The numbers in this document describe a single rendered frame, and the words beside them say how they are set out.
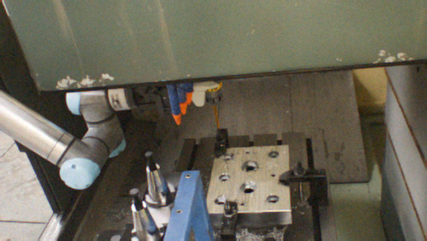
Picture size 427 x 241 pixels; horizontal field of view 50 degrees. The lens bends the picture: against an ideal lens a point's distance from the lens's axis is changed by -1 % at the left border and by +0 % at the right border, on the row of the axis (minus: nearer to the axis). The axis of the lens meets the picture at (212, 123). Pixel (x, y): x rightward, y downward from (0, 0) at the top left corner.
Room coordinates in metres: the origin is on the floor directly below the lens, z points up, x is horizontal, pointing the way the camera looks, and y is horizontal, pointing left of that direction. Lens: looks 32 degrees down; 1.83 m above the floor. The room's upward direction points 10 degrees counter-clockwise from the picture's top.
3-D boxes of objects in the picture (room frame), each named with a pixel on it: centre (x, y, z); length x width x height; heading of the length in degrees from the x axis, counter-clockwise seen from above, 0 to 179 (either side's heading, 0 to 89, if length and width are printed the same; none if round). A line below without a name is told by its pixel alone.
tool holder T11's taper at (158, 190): (0.74, 0.13, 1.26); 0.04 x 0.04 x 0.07
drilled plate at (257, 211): (1.03, -0.08, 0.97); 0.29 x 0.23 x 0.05; 168
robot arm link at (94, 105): (0.98, 0.27, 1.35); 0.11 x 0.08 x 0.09; 78
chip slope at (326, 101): (1.57, -0.15, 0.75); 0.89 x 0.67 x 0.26; 78
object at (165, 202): (0.74, 0.13, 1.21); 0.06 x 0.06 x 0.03
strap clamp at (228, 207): (0.86, 0.00, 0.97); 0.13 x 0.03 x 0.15; 168
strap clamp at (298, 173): (0.97, -0.22, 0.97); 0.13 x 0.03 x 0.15; 78
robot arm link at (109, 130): (0.96, 0.27, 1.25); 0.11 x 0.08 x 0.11; 164
